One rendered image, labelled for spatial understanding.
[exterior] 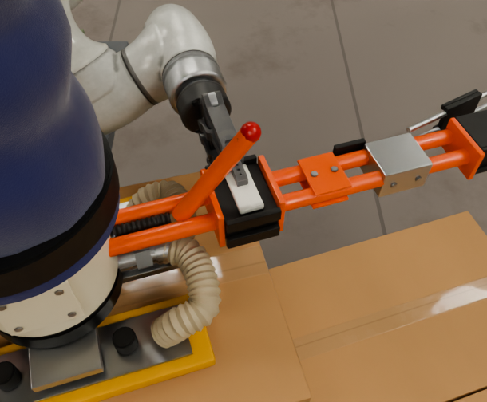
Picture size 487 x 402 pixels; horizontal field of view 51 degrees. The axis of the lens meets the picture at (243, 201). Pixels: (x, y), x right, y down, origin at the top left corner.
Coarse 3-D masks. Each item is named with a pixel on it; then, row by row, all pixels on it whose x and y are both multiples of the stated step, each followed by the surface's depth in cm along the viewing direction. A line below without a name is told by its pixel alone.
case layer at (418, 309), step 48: (384, 240) 125; (432, 240) 125; (480, 240) 125; (288, 288) 117; (336, 288) 117; (384, 288) 117; (432, 288) 117; (480, 288) 117; (336, 336) 110; (384, 336) 110; (432, 336) 110; (480, 336) 110; (336, 384) 104; (384, 384) 104; (432, 384) 104; (480, 384) 104
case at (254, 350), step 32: (128, 192) 83; (224, 256) 76; (256, 256) 76; (128, 288) 72; (160, 288) 72; (224, 288) 72; (256, 288) 72; (224, 320) 69; (256, 320) 69; (224, 352) 67; (256, 352) 67; (288, 352) 67; (160, 384) 64; (192, 384) 64; (224, 384) 64; (256, 384) 64; (288, 384) 64
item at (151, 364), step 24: (144, 312) 67; (120, 336) 62; (144, 336) 65; (192, 336) 65; (0, 360) 63; (24, 360) 63; (120, 360) 63; (144, 360) 63; (168, 360) 63; (192, 360) 63; (0, 384) 58; (24, 384) 61; (72, 384) 61; (96, 384) 61; (120, 384) 61; (144, 384) 62
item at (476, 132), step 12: (456, 120) 70; (468, 120) 70; (480, 120) 70; (456, 132) 70; (468, 132) 69; (480, 132) 69; (456, 144) 70; (468, 144) 68; (480, 144) 67; (480, 156) 66; (468, 168) 69; (480, 168) 70
